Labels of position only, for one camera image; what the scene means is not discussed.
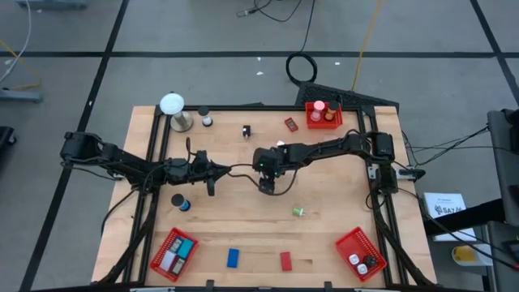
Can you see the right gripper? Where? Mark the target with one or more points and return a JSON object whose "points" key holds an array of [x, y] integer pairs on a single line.
{"points": [[267, 185]]}

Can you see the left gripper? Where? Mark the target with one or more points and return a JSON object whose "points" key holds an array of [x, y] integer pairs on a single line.
{"points": [[211, 186]]}

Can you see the green and white wall charger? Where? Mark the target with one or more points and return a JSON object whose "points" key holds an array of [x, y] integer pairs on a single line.
{"points": [[298, 211]]}

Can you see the red digital clock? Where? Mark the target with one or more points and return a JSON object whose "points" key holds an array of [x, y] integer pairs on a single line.
{"points": [[291, 124]]}

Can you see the blue plastic box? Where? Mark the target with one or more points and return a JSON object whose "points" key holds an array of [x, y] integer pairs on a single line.
{"points": [[232, 258]]}

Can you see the blue digital clock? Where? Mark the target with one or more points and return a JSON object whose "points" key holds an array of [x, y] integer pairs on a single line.
{"points": [[176, 244]]}

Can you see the pink sand hourglass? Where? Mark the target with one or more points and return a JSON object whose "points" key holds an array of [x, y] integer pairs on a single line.
{"points": [[318, 107]]}

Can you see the black digital clock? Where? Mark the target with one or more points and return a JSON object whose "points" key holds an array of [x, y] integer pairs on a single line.
{"points": [[178, 265]]}

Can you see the blue and white wall charger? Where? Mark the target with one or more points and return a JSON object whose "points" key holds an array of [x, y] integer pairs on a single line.
{"points": [[362, 268]]}

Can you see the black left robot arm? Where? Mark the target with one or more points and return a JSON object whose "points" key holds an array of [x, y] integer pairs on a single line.
{"points": [[129, 161]]}

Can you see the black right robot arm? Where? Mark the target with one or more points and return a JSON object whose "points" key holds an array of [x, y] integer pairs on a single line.
{"points": [[324, 148]]}

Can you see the blue sand hourglass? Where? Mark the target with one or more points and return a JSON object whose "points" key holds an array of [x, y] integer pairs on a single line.
{"points": [[179, 200]]}

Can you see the white sand hourglass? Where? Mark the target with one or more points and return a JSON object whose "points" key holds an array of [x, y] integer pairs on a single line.
{"points": [[206, 115]]}

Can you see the red flat plastic box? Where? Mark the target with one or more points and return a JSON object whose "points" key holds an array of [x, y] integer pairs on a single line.
{"points": [[286, 261]]}

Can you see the white ball on stand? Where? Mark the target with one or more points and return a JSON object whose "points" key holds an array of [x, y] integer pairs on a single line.
{"points": [[172, 103]]}

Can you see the small red plastic basket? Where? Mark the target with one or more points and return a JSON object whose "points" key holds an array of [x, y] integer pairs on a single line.
{"points": [[324, 124]]}

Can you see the orange sand hourglass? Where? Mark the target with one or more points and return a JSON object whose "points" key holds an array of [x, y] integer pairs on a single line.
{"points": [[331, 109]]}

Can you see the black rubber mat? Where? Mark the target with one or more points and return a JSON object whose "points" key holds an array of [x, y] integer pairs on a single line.
{"points": [[324, 93]]}

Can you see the white cardboard box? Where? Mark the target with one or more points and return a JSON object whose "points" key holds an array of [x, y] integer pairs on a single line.
{"points": [[444, 203]]}

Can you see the yellow and white device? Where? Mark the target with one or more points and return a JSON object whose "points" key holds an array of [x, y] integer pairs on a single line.
{"points": [[466, 255]]}

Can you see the grey desk foot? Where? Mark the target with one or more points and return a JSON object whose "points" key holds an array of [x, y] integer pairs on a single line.
{"points": [[20, 96]]}

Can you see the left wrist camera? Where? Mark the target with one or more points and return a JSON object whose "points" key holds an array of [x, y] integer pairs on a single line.
{"points": [[200, 157]]}

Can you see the black aluminium table frame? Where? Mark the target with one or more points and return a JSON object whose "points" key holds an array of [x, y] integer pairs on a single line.
{"points": [[243, 108]]}

